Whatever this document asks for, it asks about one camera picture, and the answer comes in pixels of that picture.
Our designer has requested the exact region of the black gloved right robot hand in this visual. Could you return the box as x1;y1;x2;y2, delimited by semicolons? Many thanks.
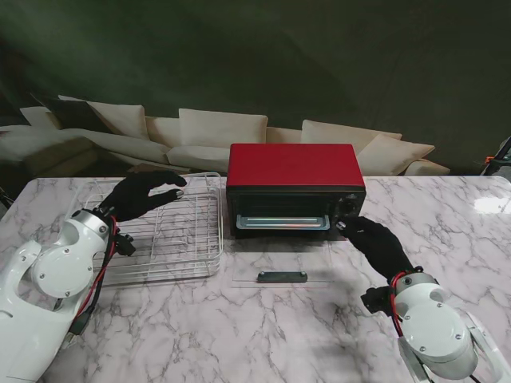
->
337;215;414;282

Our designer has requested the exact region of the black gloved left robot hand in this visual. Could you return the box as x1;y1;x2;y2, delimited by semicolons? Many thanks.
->
98;170;188;223

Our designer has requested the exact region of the glass oven door black handle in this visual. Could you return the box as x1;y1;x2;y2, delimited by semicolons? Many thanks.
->
230;239;335;289

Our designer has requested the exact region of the silver ribbed baking tray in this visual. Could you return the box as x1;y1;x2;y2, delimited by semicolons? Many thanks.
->
235;214;331;232

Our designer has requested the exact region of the red toaster oven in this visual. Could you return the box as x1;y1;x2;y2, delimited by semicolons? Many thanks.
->
225;142;367;245

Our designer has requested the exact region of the long cream sofa seat cushion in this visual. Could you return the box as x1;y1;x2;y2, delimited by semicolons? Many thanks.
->
0;125;171;164

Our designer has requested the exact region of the dark brown sofa cushion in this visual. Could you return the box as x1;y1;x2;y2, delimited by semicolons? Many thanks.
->
31;95;117;135

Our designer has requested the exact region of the beige sofa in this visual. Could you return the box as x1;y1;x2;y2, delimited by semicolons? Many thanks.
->
0;94;452;179

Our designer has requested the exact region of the black stand with orange clip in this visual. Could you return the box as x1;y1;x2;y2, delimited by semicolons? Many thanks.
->
477;135;511;176

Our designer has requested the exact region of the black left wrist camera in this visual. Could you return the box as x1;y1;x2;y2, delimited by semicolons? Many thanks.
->
113;234;137;259

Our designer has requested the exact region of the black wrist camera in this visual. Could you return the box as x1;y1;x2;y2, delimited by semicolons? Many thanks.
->
113;234;137;259
361;286;395;316

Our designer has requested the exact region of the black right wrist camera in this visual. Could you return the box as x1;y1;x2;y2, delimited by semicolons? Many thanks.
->
361;286;395;316

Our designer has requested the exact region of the red black right arm cable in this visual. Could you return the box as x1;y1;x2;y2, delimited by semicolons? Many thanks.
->
386;270;406;338

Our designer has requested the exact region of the red black arm cable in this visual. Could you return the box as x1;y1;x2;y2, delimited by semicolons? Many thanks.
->
386;270;406;338
63;215;123;344

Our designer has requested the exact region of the white wire dish rack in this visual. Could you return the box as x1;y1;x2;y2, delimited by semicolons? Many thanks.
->
47;172;224;287

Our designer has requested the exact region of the red black left arm cable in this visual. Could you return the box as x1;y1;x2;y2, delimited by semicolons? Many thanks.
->
63;215;123;344

